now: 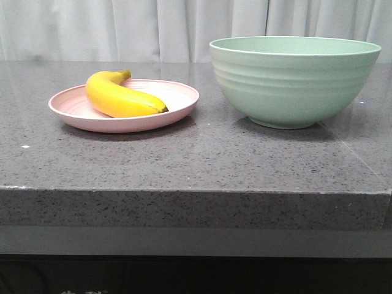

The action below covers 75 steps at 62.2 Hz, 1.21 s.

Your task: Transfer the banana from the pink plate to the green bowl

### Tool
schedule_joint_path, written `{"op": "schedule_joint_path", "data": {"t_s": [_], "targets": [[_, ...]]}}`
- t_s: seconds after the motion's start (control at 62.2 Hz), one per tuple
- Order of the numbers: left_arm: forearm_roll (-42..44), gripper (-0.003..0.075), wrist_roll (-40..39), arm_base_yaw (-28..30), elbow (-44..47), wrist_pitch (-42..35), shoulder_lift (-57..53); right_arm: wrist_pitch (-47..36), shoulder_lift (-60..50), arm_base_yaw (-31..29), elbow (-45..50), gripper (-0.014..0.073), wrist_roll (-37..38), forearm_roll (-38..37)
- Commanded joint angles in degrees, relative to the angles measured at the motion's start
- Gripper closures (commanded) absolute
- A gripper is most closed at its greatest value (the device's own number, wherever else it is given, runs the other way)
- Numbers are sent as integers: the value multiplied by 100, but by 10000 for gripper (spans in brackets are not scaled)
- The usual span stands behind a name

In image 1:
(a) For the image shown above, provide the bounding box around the pink plate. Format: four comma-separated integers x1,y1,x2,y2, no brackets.
48,79,199,134

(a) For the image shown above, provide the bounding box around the white curtain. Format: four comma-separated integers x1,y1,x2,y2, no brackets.
1,1,391,63

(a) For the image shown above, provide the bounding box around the yellow banana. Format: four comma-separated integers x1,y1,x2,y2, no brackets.
85,70,168,118

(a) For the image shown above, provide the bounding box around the green ribbed bowl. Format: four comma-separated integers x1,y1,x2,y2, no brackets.
209,36,381,129

